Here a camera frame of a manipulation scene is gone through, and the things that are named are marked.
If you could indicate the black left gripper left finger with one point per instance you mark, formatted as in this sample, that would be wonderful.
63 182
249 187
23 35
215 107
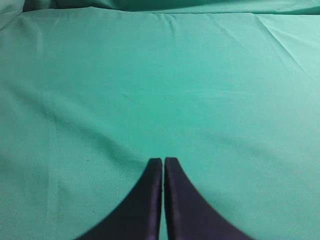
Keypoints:
138 216

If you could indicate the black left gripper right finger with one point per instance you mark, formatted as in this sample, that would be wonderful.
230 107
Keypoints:
188 215

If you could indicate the green cloth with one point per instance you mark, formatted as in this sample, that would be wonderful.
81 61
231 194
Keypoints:
90 90

